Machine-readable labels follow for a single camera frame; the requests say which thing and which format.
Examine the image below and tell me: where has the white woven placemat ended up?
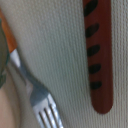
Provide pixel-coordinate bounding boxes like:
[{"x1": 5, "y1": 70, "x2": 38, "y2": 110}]
[{"x1": 0, "y1": 0, "x2": 128, "y2": 128}]

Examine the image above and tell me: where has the brown toy sausage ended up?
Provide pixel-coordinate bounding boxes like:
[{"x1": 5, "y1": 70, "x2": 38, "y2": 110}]
[{"x1": 83, "y1": 0, "x2": 113, "y2": 114}]

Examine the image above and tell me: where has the round wooden plate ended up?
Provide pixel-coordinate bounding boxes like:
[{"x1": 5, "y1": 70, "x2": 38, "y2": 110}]
[{"x1": 0, "y1": 68, "x2": 21, "y2": 128}]

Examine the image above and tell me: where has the toy fork wooden handle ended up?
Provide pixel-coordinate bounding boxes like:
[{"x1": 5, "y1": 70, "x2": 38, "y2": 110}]
[{"x1": 0, "y1": 10, "x2": 64, "y2": 128}]

